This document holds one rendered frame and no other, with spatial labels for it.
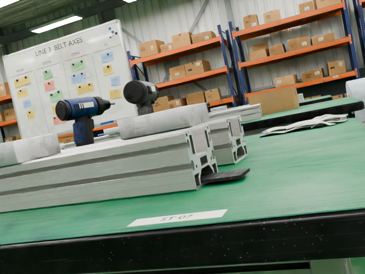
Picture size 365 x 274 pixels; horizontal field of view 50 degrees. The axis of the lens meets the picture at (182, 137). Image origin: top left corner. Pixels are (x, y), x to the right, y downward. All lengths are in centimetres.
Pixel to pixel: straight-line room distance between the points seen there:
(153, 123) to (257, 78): 1053
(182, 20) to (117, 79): 814
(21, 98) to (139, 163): 414
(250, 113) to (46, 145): 166
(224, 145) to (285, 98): 198
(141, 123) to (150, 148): 22
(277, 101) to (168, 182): 219
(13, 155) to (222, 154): 37
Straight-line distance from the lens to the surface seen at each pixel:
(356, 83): 427
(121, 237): 43
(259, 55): 1037
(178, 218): 42
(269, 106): 272
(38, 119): 456
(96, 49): 412
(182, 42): 1082
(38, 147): 77
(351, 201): 39
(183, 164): 56
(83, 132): 113
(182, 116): 74
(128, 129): 80
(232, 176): 55
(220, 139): 73
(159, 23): 1223
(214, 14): 1171
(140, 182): 59
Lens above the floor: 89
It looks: 3 degrees down
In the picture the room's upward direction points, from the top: 12 degrees counter-clockwise
